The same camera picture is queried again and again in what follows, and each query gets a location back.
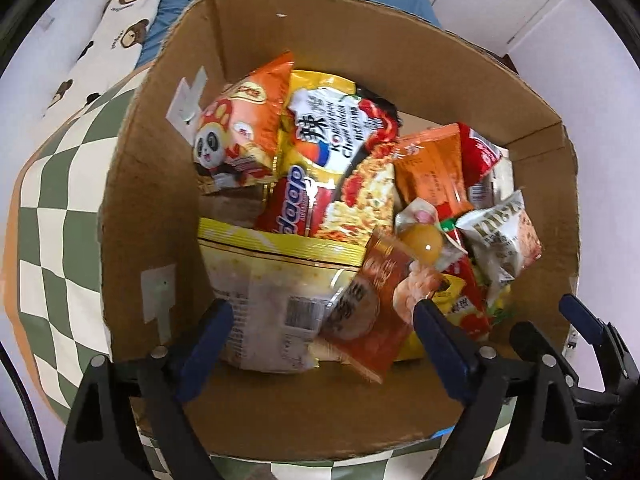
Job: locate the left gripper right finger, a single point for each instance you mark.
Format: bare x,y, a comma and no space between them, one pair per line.
543,440

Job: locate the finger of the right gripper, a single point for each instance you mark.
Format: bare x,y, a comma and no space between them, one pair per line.
619,372
531,345

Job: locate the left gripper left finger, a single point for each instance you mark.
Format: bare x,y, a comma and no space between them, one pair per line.
102,440

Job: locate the silver grey snack bag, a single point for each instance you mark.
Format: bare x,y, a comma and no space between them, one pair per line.
503,239

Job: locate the white silver wafer packet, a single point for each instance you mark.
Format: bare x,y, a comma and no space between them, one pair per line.
496,186

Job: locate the orange cuicuijiao snack bag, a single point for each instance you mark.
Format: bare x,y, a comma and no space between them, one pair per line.
237,138

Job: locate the red small snack packet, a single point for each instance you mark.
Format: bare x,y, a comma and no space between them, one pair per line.
463,269

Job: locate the yellow snack packet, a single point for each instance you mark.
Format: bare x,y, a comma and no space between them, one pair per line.
450,300

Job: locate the green white checkered cloth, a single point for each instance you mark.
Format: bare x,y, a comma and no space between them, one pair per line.
52,269

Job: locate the brown cardboard box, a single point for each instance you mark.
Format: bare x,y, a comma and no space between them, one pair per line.
151,205

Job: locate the egg snack clear packet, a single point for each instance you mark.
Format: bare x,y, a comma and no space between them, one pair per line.
417,226

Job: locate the brown red snack packet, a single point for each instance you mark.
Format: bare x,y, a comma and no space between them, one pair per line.
372,317

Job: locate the red triangular snack packet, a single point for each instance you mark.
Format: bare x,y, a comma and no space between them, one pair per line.
478,155

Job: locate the orange snack packet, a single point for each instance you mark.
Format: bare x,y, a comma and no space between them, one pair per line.
428,165

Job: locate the clear yellow-topped bread bag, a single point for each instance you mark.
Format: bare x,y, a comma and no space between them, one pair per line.
281,288

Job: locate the black yellow ramen noodle packet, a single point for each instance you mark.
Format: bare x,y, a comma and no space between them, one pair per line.
334,174

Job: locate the white closet door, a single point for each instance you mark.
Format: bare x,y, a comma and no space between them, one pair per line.
500,0

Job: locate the white bear print pillow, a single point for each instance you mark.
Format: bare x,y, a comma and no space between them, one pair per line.
110,55

